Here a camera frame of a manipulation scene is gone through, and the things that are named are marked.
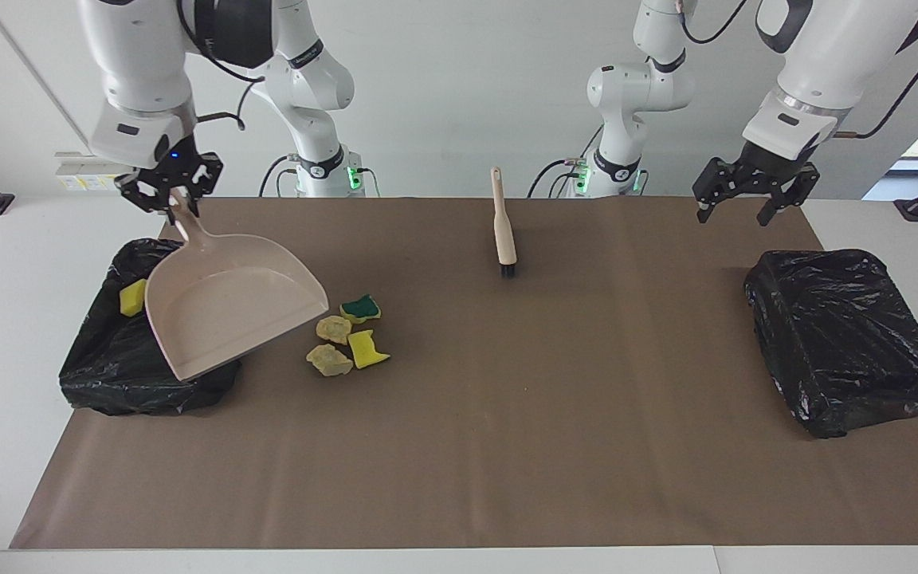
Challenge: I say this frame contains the white wall socket box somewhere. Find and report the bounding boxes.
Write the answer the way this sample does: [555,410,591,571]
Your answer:
[55,152,139,192]

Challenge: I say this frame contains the black bag lined bin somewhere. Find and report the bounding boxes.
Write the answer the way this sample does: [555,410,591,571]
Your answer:
[59,238,253,416]
[743,249,918,439]

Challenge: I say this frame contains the brown paper table mat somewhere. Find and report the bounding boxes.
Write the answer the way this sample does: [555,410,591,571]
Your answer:
[10,197,918,549]

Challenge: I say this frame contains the pale pink plastic dustpan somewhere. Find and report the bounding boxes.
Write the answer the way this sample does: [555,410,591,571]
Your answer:
[144,187,330,382]

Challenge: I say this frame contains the beige chip piece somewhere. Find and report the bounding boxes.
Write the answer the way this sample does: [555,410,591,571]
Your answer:
[316,315,352,346]
[305,344,355,378]

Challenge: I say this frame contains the notched yellow sponge piece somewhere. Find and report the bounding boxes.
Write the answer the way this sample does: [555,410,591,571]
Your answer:
[347,329,391,370]

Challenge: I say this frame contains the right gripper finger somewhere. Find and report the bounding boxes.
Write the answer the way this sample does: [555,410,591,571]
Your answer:
[115,169,171,218]
[180,155,225,218]

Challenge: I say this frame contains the beige hand brush black bristles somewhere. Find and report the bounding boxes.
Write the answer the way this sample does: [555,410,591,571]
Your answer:
[491,167,518,278]

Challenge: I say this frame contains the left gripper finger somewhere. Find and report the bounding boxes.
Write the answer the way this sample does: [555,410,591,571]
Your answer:
[757,163,821,226]
[692,158,747,222]

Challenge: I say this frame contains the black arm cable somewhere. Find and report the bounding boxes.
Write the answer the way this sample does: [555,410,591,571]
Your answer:
[178,0,262,133]
[832,12,918,140]

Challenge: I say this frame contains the white wall conduit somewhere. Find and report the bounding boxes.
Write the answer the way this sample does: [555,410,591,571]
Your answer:
[0,0,85,138]

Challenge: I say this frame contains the yellow sponge with green scourer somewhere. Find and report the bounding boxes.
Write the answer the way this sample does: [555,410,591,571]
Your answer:
[339,294,383,325]

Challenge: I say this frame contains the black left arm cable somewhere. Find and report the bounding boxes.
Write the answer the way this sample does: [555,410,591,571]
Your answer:
[832,12,918,140]

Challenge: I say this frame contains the small yellow sponge piece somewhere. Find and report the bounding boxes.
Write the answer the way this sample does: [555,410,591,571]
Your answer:
[119,279,147,317]

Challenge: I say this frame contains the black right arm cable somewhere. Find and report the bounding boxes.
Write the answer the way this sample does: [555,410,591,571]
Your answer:
[178,0,262,133]

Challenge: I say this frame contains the black base cable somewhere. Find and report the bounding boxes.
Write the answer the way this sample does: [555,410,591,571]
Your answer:
[258,154,300,198]
[527,124,605,198]

